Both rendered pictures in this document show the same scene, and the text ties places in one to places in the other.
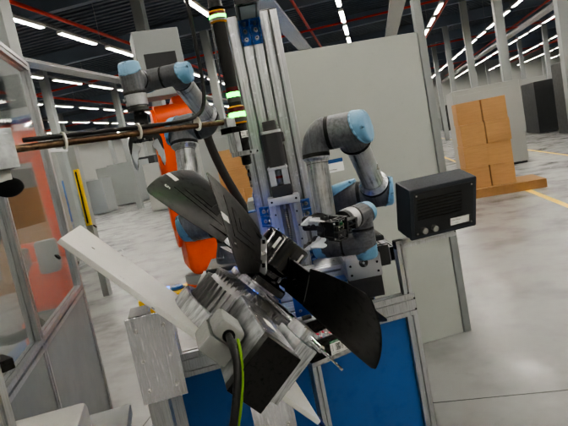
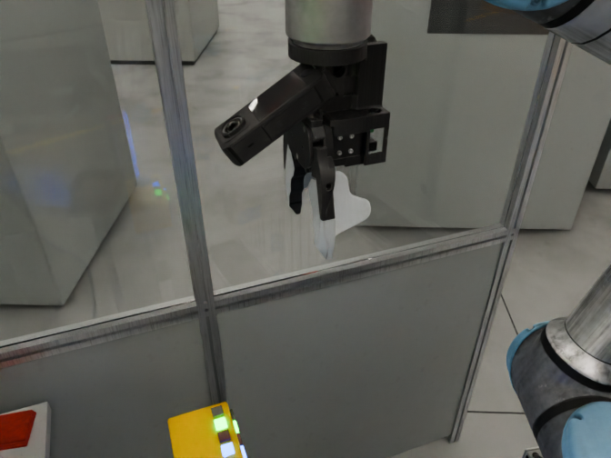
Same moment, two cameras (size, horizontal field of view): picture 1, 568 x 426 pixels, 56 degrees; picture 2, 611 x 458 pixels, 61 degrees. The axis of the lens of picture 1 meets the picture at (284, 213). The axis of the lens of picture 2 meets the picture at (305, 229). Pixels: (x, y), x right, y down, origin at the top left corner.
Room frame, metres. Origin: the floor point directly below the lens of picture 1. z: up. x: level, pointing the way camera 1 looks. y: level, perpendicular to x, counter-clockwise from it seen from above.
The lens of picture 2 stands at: (1.77, -0.04, 1.80)
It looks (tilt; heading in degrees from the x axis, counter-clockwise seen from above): 35 degrees down; 81
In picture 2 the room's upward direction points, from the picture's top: straight up
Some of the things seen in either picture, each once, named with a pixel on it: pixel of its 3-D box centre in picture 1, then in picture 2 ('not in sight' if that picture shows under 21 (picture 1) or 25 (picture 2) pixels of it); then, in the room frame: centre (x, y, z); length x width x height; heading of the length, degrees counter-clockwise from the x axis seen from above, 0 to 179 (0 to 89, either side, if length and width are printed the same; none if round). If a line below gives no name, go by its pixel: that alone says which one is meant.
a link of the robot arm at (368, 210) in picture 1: (360, 215); not in sight; (1.79, -0.25, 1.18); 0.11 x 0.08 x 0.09; 139
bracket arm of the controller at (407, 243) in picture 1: (424, 237); not in sight; (1.87, -0.48, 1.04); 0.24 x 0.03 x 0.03; 102
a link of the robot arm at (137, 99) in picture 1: (135, 101); (326, 14); (1.86, 0.42, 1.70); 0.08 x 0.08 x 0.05
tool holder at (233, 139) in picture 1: (238, 137); not in sight; (1.39, 0.08, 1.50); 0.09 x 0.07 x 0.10; 137
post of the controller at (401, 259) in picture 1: (401, 266); not in sight; (1.85, -0.38, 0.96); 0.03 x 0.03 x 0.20; 12
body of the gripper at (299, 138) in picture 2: (141, 125); (333, 104); (1.86, 0.42, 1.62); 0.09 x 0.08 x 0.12; 12
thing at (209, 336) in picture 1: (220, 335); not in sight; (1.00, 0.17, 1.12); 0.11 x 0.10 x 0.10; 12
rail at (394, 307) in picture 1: (294, 334); not in sight; (1.77, 0.04, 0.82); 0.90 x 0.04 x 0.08; 102
